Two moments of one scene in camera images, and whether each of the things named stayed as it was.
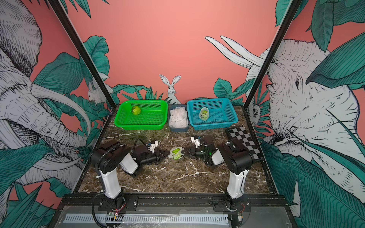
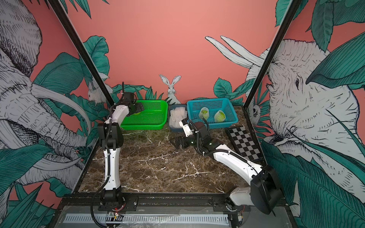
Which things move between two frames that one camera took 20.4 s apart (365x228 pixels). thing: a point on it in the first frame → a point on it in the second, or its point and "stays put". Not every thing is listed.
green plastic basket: (142, 114) stays put
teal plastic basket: (211, 114) stays put
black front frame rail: (130, 201) stays put
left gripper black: (158, 154) → (138, 107)
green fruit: (176, 153) → (219, 116)
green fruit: (204, 113) stays put
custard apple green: (177, 153) → (219, 117)
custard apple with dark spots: (204, 115) stays put
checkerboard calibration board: (240, 132) stays put
